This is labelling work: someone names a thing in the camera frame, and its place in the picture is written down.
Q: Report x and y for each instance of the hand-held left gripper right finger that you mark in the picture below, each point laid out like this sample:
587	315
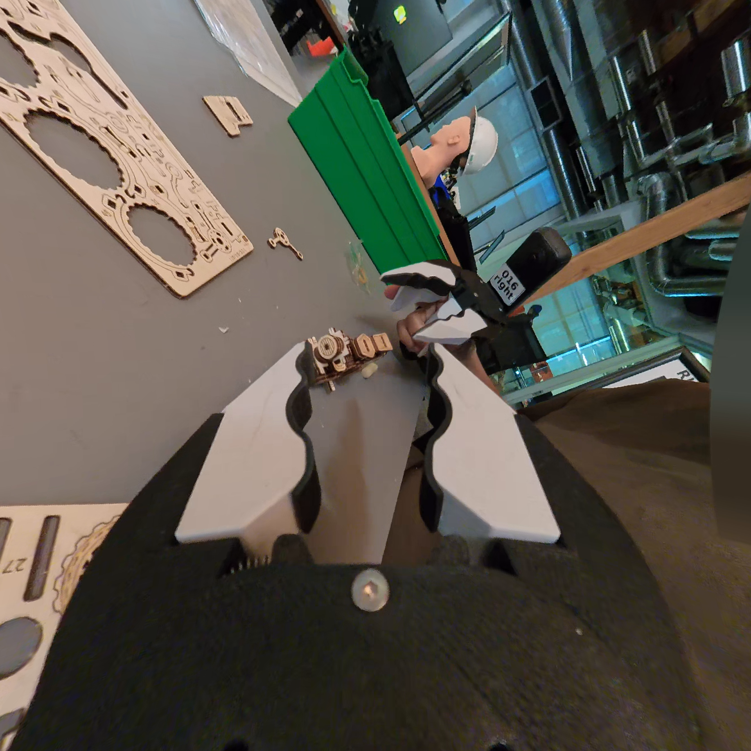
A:
493	469

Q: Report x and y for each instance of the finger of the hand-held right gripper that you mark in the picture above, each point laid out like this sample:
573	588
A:
452	328
410	273

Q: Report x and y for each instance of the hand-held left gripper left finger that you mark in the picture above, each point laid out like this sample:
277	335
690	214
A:
246	469

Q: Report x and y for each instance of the wooden model vehicle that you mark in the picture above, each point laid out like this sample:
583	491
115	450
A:
337	352

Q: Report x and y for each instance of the person's right hand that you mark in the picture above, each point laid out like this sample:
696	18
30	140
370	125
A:
410	325

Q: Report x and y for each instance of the small clear plastic bag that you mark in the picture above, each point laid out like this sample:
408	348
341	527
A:
359	276

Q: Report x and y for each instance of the green plastic bin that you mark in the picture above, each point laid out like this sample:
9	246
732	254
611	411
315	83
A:
364	164

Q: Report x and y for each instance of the wooden beam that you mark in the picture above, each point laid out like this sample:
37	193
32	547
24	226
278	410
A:
645	229

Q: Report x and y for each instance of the person's brown clothing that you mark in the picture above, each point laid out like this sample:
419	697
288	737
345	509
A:
616	469

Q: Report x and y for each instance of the small three-armed wooden part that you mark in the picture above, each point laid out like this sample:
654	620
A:
280	237

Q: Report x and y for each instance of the mannequin bust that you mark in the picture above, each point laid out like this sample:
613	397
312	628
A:
446	141

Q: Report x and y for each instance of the black framed white sign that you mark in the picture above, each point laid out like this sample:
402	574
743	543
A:
675	369

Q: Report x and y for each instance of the silver ventilation ducts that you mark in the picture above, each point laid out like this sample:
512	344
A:
616	70

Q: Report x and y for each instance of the black monitor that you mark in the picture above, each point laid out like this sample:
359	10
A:
410	41

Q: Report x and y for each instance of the small wooden puzzle sheet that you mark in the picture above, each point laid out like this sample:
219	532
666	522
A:
220	111

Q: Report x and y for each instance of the emptied wooden puzzle sheet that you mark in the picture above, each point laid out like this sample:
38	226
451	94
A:
17	592

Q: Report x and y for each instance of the laminated instruction sheet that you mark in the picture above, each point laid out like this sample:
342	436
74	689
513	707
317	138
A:
252	41

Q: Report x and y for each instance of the wooden puzzle sheet gear holes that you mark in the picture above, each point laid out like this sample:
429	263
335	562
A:
146	152

